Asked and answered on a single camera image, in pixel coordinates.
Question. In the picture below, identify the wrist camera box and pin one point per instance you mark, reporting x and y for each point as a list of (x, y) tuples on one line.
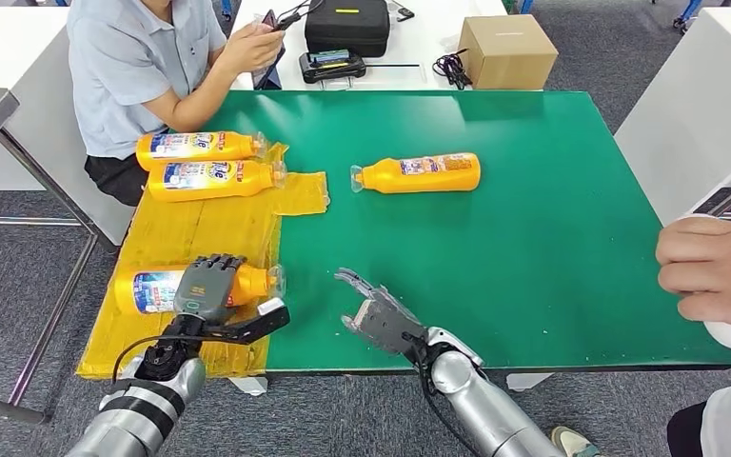
[(391, 328), (258, 318)]

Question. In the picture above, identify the brown cardboard box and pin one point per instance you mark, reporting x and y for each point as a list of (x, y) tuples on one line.
[(505, 53)]

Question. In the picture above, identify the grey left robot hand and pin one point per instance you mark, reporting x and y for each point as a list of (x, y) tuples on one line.
[(205, 290)]

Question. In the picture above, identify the blue cart leg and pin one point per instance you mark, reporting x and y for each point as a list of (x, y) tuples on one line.
[(687, 12)]

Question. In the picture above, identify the tablet computer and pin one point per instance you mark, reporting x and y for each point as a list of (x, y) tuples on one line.
[(269, 72)]

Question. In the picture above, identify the person's left hand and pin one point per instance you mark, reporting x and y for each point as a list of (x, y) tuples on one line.
[(264, 20), (718, 271)]

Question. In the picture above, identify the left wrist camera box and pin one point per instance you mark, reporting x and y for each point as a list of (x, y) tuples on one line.
[(258, 318)]

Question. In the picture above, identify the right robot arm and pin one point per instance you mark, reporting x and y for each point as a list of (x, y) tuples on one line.
[(485, 403)]

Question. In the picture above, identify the small black device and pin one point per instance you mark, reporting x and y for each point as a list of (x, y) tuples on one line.
[(403, 12)]

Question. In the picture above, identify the person's right hand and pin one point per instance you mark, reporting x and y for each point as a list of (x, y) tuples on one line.
[(252, 50)]

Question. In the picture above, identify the black handheld controller with screen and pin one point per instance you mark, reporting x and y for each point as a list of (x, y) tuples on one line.
[(332, 68)]

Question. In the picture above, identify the black carrying case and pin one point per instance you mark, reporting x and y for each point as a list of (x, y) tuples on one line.
[(348, 28)]

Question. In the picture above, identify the yellow plastic sheet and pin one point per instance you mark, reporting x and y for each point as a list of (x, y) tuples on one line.
[(176, 233)]

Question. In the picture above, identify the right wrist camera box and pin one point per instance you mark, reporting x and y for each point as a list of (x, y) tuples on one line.
[(391, 328)]

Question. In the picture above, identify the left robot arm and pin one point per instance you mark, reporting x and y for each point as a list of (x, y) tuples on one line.
[(145, 403)]

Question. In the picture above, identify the white table foot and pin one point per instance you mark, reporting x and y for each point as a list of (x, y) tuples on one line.
[(249, 386), (526, 381)]

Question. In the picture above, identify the white table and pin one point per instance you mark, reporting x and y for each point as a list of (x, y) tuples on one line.
[(416, 38), (0, 50), (700, 107)]

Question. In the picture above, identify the black smartphone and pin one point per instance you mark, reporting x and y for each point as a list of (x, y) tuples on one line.
[(286, 19)]

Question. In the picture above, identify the orange detergent bottle clear cap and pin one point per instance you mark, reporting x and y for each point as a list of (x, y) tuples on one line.
[(416, 176), (252, 284), (252, 181), (233, 148)]

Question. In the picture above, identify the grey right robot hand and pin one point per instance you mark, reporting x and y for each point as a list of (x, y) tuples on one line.
[(372, 291)]

